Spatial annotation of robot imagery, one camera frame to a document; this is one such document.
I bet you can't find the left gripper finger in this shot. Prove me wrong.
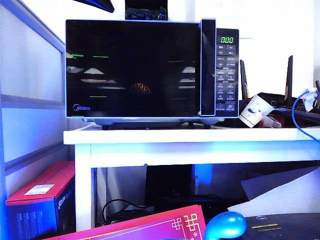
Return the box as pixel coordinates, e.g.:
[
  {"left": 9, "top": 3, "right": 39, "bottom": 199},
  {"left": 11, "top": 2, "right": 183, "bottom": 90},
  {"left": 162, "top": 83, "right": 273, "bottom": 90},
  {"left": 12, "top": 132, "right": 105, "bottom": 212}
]
[{"left": 71, "top": 0, "right": 115, "bottom": 13}]

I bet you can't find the black glass microwave door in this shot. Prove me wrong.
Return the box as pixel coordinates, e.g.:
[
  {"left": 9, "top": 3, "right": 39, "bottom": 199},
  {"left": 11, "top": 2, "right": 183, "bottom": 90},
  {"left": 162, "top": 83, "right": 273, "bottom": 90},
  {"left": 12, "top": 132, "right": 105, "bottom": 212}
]
[{"left": 64, "top": 18, "right": 217, "bottom": 118}]

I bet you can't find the orange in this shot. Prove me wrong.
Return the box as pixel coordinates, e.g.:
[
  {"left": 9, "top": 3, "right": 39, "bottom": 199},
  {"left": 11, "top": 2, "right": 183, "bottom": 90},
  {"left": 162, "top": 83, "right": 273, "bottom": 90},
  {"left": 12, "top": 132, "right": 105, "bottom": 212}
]
[{"left": 129, "top": 82, "right": 153, "bottom": 96}]

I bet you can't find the dark bag with blue wrappers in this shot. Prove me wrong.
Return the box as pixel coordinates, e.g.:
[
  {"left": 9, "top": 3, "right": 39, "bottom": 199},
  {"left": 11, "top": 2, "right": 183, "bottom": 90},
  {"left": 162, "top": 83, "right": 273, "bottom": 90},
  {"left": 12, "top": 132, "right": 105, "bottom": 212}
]
[{"left": 124, "top": 0, "right": 168, "bottom": 21}]

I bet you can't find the grey framed frosted partition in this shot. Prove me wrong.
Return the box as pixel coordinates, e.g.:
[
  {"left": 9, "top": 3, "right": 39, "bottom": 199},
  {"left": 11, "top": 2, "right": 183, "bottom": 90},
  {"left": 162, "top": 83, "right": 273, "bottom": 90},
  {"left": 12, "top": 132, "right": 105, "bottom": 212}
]
[{"left": 0, "top": 0, "right": 68, "bottom": 240}]

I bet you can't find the white table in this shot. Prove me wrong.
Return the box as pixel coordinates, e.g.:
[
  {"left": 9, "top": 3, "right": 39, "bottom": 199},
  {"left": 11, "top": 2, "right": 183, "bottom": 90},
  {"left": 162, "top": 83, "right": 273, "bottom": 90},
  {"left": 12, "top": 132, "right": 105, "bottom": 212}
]
[{"left": 63, "top": 126, "right": 320, "bottom": 232}]

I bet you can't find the white paper cup blue print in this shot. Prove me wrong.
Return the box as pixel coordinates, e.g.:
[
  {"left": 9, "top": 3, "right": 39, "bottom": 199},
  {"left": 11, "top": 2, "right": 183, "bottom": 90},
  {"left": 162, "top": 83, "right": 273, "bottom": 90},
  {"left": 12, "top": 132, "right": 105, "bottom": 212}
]
[{"left": 238, "top": 94, "right": 274, "bottom": 129}]

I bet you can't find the red and blue cardboard box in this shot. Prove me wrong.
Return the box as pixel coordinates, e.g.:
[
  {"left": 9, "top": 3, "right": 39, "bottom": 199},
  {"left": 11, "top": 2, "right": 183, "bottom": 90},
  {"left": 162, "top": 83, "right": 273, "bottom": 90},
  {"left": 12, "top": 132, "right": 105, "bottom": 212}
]
[{"left": 5, "top": 160, "right": 76, "bottom": 240}]

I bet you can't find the black router with antennas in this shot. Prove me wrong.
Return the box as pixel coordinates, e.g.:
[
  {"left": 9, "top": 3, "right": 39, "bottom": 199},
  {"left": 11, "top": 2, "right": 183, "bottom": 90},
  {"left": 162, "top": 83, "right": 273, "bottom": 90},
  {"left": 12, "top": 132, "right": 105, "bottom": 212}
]
[{"left": 238, "top": 55, "right": 320, "bottom": 127}]

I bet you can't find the black computer case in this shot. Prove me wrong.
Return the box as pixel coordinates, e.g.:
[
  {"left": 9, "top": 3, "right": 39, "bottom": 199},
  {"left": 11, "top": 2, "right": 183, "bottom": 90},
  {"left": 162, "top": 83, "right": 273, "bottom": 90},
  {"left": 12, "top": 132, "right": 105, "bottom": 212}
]
[{"left": 144, "top": 164, "right": 194, "bottom": 201}]

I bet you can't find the black power adapter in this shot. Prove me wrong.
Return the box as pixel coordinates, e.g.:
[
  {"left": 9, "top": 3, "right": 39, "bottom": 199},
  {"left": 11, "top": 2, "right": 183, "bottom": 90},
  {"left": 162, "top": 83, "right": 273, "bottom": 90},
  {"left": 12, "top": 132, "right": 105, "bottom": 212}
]
[{"left": 106, "top": 209, "right": 153, "bottom": 224}]

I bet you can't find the red and white small packet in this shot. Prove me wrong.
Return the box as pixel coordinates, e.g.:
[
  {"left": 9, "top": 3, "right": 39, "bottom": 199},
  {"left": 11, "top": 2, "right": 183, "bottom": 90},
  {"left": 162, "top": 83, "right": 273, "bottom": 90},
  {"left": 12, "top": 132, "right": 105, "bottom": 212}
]
[{"left": 258, "top": 111, "right": 286, "bottom": 129}]

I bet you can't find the magenta box with gold pattern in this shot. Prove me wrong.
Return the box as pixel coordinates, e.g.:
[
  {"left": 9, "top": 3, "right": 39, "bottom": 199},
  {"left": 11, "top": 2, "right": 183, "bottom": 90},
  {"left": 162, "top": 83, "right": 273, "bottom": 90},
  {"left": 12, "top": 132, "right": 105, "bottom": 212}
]
[{"left": 47, "top": 204, "right": 207, "bottom": 240}]

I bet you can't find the grey paper board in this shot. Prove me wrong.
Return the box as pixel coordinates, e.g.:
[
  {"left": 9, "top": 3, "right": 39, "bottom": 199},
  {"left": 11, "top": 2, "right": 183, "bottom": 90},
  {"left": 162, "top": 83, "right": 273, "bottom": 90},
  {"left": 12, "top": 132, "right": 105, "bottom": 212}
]
[{"left": 240, "top": 166, "right": 320, "bottom": 201}]

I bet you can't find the glossy blue computer mouse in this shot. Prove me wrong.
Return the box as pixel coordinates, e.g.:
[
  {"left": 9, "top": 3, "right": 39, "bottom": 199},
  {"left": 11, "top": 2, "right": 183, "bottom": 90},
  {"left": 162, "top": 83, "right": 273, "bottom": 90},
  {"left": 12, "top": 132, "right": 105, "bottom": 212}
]
[{"left": 203, "top": 211, "right": 248, "bottom": 240}]

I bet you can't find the white foam sheet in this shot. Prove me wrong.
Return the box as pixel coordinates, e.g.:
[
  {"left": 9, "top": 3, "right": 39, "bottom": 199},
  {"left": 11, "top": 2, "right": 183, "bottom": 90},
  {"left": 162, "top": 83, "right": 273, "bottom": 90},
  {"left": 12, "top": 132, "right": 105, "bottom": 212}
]
[{"left": 226, "top": 187, "right": 320, "bottom": 218}]

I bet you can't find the black box with gold text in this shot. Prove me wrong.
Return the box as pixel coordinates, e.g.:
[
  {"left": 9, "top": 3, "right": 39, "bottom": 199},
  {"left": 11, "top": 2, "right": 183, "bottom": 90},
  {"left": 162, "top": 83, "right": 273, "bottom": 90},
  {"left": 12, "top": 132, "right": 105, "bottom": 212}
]
[{"left": 239, "top": 212, "right": 320, "bottom": 240}]

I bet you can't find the black power cable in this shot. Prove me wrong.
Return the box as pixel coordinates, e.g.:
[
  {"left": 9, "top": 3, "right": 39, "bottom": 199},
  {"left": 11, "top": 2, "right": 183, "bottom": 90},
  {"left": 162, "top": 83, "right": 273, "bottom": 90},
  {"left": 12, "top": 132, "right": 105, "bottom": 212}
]
[{"left": 102, "top": 199, "right": 154, "bottom": 226}]

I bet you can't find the blue network cable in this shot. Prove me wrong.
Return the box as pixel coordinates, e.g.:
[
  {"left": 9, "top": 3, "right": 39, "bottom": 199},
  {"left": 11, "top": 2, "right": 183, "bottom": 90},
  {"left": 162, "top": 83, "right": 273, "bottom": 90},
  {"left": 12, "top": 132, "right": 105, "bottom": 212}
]
[{"left": 291, "top": 89, "right": 320, "bottom": 142}]

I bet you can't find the white cable tag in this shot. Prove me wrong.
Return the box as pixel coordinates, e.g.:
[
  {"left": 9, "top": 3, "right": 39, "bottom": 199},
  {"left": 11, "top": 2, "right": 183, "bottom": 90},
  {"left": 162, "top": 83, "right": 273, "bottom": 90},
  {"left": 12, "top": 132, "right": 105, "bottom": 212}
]
[{"left": 301, "top": 87, "right": 320, "bottom": 113}]

